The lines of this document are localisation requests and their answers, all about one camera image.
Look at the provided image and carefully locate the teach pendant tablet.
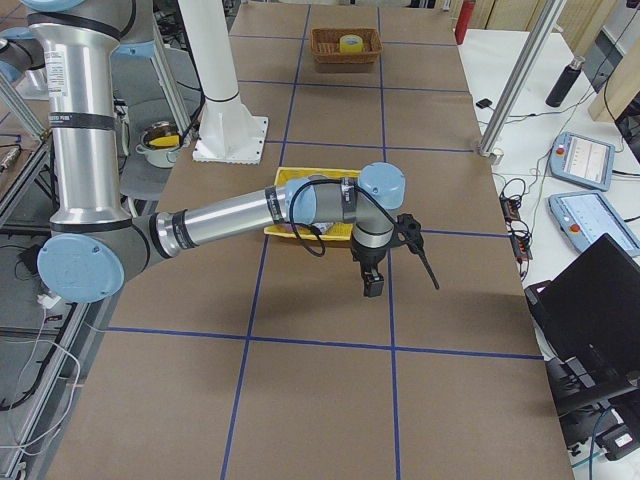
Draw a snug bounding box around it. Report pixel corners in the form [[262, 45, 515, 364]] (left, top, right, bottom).
[[548, 132, 616, 191], [548, 191, 639, 257]]

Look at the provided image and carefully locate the aluminium frame post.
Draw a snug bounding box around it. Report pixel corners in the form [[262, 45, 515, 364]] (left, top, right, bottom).
[[477, 0, 567, 165]]

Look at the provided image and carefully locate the black water bottle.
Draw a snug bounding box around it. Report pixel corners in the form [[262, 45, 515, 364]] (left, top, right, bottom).
[[545, 56, 585, 108]]

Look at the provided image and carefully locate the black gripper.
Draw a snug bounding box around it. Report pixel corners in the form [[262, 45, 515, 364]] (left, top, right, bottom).
[[351, 234, 392, 298]]

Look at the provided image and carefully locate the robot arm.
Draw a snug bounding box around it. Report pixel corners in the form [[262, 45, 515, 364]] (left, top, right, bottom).
[[26, 1, 406, 303]]

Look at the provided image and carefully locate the red cylinder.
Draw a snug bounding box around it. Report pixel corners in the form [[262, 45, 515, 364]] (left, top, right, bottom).
[[454, 0, 476, 45]]

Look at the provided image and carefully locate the yellow tape roll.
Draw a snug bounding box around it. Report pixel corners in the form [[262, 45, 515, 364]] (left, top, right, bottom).
[[339, 34, 364, 54]]

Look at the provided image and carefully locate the small black usb device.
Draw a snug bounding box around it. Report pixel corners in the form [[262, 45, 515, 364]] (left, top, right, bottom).
[[475, 98, 493, 109]]

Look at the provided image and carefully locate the far teach pendant tablet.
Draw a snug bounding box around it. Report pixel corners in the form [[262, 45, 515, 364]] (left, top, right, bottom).
[[548, 132, 616, 191]]

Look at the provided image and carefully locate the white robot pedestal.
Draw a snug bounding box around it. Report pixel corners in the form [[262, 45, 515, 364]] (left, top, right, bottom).
[[178, 0, 268, 164]]

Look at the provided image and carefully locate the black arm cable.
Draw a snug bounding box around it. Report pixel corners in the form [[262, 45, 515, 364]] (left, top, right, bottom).
[[287, 179, 401, 259]]

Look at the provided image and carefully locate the brown wicker basket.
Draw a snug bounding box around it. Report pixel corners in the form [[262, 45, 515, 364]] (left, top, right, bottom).
[[310, 27, 383, 65]]

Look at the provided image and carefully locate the near teach pendant tablet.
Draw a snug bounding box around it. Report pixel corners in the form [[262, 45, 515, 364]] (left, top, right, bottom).
[[548, 191, 639, 257]]

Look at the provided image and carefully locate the metal bowl with corn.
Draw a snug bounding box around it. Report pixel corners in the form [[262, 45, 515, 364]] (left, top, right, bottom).
[[135, 121, 181, 169]]

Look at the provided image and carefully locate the yellow woven basket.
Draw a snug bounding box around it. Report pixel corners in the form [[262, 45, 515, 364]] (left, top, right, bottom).
[[264, 167, 360, 242]]

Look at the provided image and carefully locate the black laptop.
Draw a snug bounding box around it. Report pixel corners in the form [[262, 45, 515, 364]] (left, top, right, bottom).
[[523, 232, 640, 416]]

